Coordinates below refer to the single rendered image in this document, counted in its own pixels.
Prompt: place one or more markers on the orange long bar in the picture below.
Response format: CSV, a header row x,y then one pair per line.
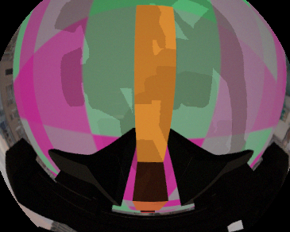
x,y
155,83

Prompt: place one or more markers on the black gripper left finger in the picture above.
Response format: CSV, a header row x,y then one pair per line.
x,y
108,168

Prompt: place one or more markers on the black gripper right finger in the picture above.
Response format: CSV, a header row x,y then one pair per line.
x,y
196,169

